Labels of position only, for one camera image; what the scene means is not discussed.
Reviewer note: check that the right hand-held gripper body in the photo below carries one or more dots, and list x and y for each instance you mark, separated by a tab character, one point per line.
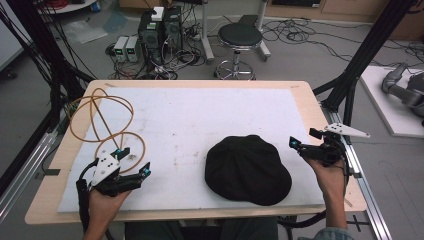
325	152

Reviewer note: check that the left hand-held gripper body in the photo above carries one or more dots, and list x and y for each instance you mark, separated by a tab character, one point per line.
104	168

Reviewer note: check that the person's right hand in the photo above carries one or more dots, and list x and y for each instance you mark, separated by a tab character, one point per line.
328	180

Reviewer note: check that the person's left hand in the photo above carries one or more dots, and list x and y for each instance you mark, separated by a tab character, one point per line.
104	204

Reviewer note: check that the black hat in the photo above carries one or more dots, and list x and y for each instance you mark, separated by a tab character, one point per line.
248	170

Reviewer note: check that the white foam board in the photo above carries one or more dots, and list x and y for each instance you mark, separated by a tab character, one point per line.
186	133

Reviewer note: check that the white floor board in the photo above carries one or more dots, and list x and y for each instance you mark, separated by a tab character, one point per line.
393	110

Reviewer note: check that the person's dark trousers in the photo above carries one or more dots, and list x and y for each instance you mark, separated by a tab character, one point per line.
200	230

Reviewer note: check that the grey bench power supply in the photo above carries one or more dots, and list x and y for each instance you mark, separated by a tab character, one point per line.
120	48
132	48

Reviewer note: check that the black round stool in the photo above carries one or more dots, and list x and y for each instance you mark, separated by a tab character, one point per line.
239	40

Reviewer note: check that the black computer tower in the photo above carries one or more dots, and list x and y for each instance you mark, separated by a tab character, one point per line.
150	35
173	28

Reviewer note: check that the clear plastic sheet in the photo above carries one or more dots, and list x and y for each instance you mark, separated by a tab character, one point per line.
83	30

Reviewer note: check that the white box with black device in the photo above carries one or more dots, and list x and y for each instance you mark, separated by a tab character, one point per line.
157	13

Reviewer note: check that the aluminium rail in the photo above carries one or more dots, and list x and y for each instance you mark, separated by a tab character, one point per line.
25	173
361	180

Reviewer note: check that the black metal frame stand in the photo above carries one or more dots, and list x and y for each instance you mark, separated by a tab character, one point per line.
363	53
40	50

